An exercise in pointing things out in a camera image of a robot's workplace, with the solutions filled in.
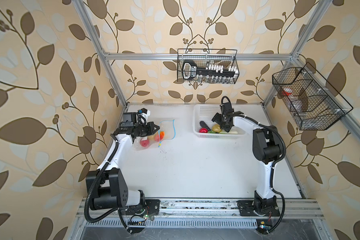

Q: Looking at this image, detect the yellow toy potato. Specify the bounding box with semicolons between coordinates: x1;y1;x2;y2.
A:
148;135;157;142
212;124;222;133

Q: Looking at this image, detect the red yellow toy mango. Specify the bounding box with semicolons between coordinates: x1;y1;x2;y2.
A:
155;132;165;142

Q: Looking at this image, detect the red toy apple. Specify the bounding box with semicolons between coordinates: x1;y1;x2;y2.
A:
139;138;150;148

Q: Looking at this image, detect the clear zip top bag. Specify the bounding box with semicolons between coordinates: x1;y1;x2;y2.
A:
133;120;177;151

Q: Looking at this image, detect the dark toy eggplant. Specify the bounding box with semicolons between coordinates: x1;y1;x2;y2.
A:
200;121;211;133

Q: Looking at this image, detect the red toy tomato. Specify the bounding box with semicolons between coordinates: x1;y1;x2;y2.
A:
199;128;208;133

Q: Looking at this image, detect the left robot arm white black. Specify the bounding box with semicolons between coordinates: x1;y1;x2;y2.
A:
84;122;160;235

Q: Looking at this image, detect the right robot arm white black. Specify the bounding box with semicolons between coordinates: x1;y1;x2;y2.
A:
212;100;287;236

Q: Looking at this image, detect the white toy radish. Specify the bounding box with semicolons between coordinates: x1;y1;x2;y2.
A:
219;130;238;135

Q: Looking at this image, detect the white plastic basket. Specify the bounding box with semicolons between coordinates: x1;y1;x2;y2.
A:
193;104;246;139

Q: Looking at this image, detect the red capped clear bottle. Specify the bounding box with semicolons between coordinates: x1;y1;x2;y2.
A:
281;87;298;104

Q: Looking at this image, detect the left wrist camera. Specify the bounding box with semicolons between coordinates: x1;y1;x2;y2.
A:
120;108;151;128

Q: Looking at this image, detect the black wire basket back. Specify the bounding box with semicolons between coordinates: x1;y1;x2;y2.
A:
177;48;240;85

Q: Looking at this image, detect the black wire basket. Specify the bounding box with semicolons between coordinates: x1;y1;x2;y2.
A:
272;62;354;131
177;48;240;85

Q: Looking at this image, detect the black wire basket right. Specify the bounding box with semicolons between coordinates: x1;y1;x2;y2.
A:
272;62;354;131

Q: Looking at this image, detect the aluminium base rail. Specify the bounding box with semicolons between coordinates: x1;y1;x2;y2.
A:
76;197;325;229

